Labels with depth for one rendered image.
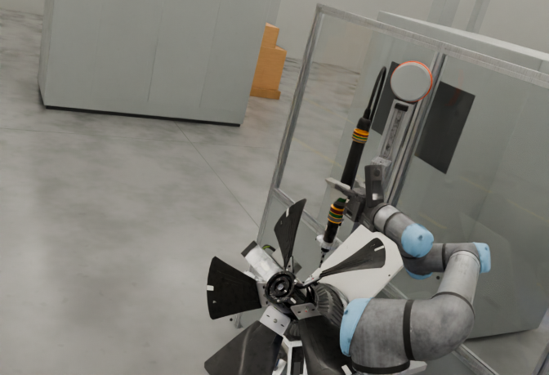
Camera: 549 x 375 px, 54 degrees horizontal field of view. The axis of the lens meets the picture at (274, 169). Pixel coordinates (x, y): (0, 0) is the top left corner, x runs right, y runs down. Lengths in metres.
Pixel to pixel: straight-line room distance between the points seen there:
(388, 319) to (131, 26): 6.06
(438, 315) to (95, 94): 6.21
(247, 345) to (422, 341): 0.84
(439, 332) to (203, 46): 6.31
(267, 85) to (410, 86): 7.80
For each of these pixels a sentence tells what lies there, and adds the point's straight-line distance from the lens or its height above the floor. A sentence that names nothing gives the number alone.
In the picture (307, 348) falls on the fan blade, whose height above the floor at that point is 1.16.
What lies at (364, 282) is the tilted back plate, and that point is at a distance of 2.02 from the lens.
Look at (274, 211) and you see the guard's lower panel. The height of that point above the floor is 0.88.
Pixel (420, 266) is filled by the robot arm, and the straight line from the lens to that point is 1.48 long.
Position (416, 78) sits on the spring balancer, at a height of 1.90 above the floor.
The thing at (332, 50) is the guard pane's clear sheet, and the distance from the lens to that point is 2.82.
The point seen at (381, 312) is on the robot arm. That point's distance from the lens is 1.11.
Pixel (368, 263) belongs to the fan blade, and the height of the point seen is 1.40.
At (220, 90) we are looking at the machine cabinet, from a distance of 7.38.
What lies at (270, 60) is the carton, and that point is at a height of 0.65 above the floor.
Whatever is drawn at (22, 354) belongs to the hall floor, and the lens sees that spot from 3.29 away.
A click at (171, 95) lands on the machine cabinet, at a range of 7.19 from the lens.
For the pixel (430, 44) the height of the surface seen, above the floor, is 2.03.
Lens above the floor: 2.16
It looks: 20 degrees down
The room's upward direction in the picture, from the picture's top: 14 degrees clockwise
